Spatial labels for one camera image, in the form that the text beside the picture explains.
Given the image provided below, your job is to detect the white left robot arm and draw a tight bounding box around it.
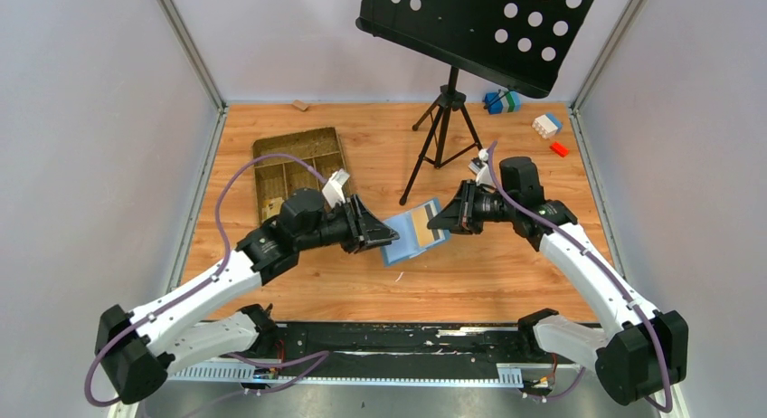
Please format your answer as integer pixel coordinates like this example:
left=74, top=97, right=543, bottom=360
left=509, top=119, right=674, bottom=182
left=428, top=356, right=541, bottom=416
left=84, top=188, right=399, bottom=405

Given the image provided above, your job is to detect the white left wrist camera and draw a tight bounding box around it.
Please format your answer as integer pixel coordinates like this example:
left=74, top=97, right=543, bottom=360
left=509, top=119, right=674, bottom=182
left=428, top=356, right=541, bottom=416
left=321, top=168, right=350, bottom=208

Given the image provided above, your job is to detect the blue green toy block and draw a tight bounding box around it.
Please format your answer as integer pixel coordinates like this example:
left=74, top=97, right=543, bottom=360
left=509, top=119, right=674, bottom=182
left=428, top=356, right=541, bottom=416
left=483, top=90, right=522, bottom=115

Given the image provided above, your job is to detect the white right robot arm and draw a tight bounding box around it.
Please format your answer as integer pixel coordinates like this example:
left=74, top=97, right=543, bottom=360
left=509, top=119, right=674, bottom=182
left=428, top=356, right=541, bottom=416
left=428, top=150, right=689, bottom=413

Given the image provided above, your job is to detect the black music stand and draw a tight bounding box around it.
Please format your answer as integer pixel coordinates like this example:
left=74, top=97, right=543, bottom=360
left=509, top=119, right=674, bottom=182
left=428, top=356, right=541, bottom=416
left=355, top=0, right=594, bottom=168

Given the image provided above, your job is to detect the white blue toy block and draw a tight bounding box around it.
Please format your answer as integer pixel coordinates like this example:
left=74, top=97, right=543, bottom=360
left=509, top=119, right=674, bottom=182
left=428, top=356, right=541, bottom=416
left=532, top=112, right=563, bottom=139

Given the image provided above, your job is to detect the blue leather card holder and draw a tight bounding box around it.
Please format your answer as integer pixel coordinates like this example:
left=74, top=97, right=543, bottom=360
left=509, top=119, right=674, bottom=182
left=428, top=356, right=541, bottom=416
left=381, top=209, right=440, bottom=267

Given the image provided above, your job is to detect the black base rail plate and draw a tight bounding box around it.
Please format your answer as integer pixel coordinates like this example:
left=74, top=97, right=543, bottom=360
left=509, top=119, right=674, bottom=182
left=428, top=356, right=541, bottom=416
left=241, top=322, right=570, bottom=381

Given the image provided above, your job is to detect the small wooden block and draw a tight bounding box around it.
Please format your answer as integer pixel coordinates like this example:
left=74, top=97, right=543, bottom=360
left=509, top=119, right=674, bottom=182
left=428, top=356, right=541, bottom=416
left=291, top=100, right=310, bottom=112

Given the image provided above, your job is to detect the woven compartment tray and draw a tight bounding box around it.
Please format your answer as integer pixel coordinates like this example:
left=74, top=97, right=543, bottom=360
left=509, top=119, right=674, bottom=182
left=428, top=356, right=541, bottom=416
left=251, top=127, right=346, bottom=223

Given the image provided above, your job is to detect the red toy block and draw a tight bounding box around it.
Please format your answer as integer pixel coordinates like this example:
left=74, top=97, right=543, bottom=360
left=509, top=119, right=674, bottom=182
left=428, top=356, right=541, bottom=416
left=550, top=142, right=570, bottom=157

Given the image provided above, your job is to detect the gold credit card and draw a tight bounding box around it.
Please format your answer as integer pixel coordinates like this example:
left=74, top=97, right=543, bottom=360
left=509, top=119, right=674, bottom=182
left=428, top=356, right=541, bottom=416
left=260, top=197, right=284, bottom=222

